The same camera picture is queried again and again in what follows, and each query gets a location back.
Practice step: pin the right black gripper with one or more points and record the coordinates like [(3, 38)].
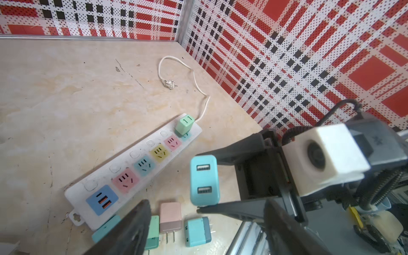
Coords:
[(262, 173)]

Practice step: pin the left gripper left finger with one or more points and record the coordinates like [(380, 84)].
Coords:
[(129, 236)]

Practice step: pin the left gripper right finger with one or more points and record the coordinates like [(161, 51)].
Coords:
[(285, 235)]

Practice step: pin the long white power strip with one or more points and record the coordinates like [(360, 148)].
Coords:
[(97, 197)]

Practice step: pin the teal plug adapter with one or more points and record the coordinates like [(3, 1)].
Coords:
[(106, 228), (204, 181), (197, 232)]

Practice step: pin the green plug adapter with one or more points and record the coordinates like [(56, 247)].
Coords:
[(152, 241), (184, 125)]

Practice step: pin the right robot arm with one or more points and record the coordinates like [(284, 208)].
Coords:
[(366, 193)]

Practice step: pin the white square power strip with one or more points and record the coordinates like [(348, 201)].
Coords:
[(8, 248)]

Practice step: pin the pink plug adapter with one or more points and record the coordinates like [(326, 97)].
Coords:
[(170, 219)]

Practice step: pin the teal plug adapter front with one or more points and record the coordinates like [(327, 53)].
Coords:
[(197, 232)]

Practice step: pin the aluminium front rail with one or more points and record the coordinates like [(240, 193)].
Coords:
[(250, 239)]

